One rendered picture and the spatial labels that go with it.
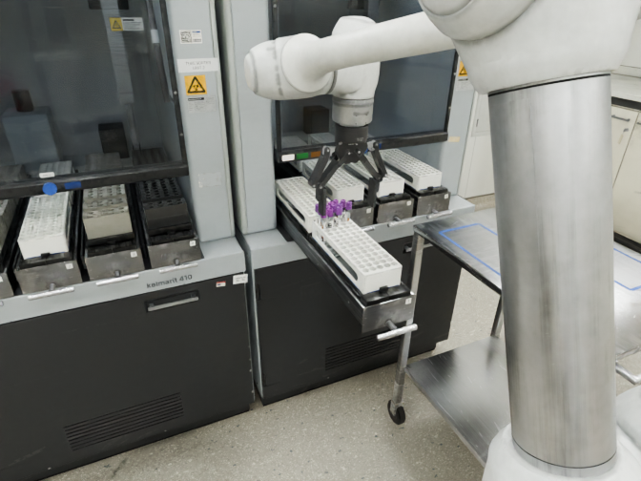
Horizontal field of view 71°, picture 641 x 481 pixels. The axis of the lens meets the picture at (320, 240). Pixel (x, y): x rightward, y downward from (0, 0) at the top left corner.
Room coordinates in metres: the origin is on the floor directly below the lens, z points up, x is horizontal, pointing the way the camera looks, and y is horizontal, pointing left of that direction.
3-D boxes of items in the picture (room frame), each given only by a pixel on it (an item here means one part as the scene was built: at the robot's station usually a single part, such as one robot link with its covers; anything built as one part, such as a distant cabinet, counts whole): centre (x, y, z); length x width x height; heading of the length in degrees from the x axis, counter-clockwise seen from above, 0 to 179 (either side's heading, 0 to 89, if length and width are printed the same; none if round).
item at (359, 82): (1.00, -0.06, 1.29); 0.13 x 0.11 x 0.16; 119
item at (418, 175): (1.58, -0.31, 0.83); 0.30 x 0.10 x 0.06; 24
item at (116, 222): (1.07, 0.57, 0.85); 0.12 x 0.02 x 0.06; 115
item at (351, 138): (1.01, -0.07, 1.10); 0.08 x 0.07 x 0.09; 114
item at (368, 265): (0.97, -0.08, 0.83); 0.30 x 0.10 x 0.06; 24
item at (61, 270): (1.23, 0.81, 0.78); 0.73 x 0.14 x 0.09; 24
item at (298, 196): (1.26, 0.05, 0.83); 0.30 x 0.10 x 0.06; 24
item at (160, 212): (1.14, 0.43, 0.85); 0.12 x 0.02 x 0.06; 114
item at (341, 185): (1.45, -0.03, 0.83); 0.30 x 0.10 x 0.06; 24
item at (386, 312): (1.10, -0.03, 0.78); 0.73 x 0.14 x 0.09; 24
